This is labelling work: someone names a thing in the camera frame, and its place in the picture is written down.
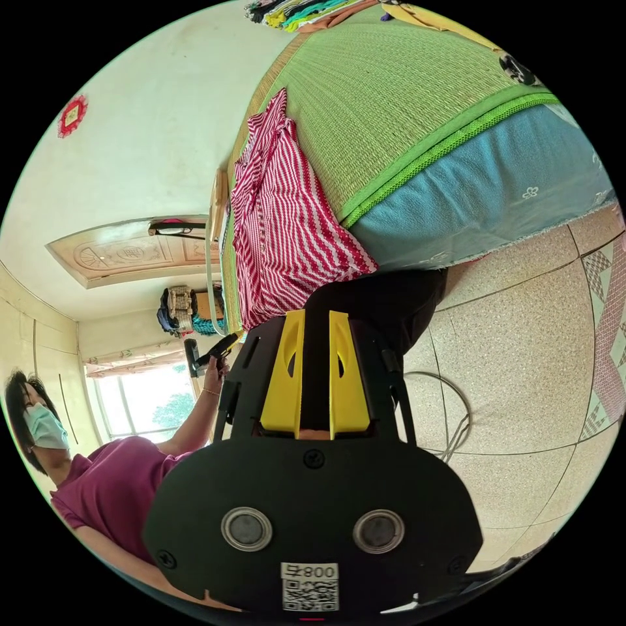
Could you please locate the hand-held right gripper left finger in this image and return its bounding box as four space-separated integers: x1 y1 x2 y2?
260 308 307 439

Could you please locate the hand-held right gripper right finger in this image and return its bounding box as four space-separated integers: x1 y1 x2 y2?
328 310 373 440

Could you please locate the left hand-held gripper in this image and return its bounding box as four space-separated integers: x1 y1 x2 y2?
194 333 240 376

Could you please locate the person's left forearm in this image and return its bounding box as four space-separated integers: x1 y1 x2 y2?
160 388 223 458

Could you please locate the red striped shirt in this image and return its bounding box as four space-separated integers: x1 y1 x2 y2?
228 87 380 332

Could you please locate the person's left hand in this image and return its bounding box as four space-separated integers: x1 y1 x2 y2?
202 355 229 393

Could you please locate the shelf with bags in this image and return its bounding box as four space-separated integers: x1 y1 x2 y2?
156 285 227 339

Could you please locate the floral curtain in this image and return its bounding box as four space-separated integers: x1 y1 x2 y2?
82 340 188 380

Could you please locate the window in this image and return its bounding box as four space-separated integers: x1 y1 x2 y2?
91 361 198 442

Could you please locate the wooden door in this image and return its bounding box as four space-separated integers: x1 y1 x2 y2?
45 215 212 290

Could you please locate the person's body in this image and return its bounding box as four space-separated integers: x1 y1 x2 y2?
3 266 450 613

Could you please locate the bed with green woven mat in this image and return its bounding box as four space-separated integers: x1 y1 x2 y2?
207 0 618 335

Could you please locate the pile of clothes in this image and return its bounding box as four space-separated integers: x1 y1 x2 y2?
243 0 392 34

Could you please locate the black and white cloth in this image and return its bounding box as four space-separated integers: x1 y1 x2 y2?
498 53 544 88

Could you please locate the grey floor cable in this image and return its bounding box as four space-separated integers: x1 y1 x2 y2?
404 370 472 462

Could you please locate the red wall ornament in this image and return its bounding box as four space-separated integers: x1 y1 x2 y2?
56 95 90 140

